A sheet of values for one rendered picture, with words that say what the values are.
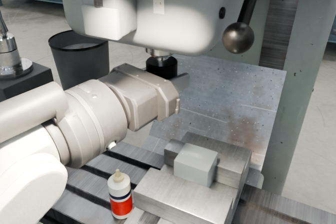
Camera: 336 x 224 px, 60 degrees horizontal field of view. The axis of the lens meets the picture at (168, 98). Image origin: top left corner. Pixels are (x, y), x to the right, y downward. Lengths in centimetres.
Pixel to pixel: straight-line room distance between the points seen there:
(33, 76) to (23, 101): 41
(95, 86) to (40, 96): 7
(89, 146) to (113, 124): 4
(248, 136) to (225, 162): 25
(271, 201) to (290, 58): 34
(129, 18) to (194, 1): 7
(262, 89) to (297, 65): 10
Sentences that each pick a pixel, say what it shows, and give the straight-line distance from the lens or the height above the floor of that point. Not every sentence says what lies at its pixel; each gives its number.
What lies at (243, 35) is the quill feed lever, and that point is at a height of 135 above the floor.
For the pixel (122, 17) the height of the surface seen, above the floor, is 136.
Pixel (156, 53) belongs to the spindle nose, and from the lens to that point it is 40.
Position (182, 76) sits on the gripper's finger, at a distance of 43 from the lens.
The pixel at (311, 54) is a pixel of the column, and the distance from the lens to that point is 77.
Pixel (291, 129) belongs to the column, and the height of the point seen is 95.
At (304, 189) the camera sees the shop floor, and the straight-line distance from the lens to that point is 209.
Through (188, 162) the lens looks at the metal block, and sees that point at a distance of 49.
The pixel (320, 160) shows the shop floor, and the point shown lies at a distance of 235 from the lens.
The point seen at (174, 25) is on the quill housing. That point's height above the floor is 135.
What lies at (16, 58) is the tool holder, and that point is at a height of 118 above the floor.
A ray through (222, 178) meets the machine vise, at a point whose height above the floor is 104.
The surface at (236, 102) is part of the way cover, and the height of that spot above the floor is 103.
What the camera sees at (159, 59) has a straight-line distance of 42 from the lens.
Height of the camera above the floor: 144
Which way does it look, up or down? 31 degrees down
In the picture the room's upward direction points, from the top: straight up
